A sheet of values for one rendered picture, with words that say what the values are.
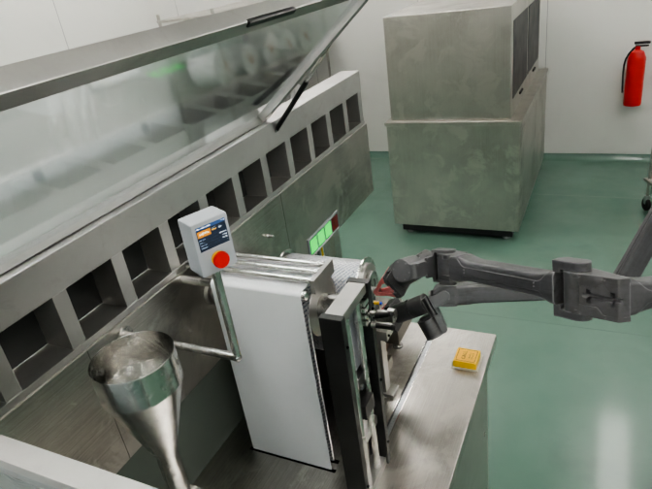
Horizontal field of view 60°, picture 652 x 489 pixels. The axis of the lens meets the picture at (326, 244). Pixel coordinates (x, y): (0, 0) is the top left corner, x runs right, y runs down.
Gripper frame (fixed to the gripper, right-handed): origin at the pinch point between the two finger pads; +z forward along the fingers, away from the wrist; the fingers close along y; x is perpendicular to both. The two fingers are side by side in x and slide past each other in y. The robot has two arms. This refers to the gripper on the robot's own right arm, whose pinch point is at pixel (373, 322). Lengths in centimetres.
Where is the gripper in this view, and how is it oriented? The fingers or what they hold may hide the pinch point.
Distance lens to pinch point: 173.7
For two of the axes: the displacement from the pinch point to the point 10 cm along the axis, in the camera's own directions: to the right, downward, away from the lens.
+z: -7.2, 3.7, 5.9
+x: -5.6, -8.1, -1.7
